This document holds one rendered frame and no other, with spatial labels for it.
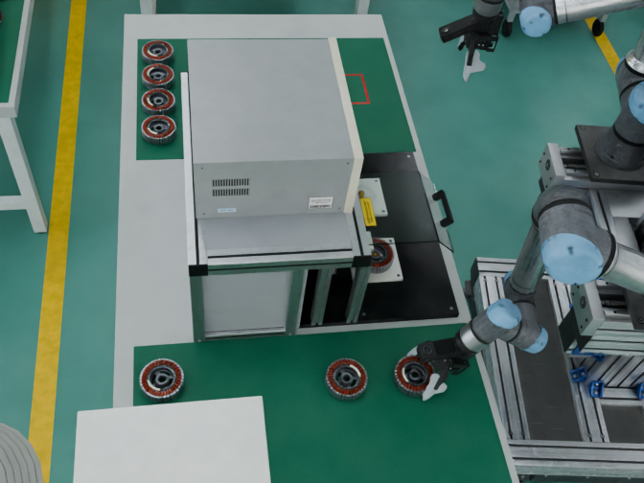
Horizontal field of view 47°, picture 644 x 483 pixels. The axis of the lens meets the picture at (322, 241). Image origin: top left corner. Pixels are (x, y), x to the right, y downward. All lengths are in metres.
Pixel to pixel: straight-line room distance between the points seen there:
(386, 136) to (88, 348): 1.37
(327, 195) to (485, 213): 1.76
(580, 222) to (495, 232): 1.82
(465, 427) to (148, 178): 1.23
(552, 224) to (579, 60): 2.94
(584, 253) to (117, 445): 0.98
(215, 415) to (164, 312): 0.70
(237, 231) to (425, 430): 0.72
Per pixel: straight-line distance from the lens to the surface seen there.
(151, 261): 2.21
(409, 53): 4.19
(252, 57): 1.94
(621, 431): 2.86
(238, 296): 1.90
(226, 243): 1.78
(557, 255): 1.59
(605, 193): 2.40
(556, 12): 2.01
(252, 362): 2.03
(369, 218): 1.93
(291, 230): 1.81
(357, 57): 2.89
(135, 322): 2.10
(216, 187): 1.74
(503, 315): 1.85
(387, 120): 2.65
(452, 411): 2.05
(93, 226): 3.27
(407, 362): 2.04
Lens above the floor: 2.55
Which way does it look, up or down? 53 degrees down
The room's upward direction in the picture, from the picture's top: 10 degrees clockwise
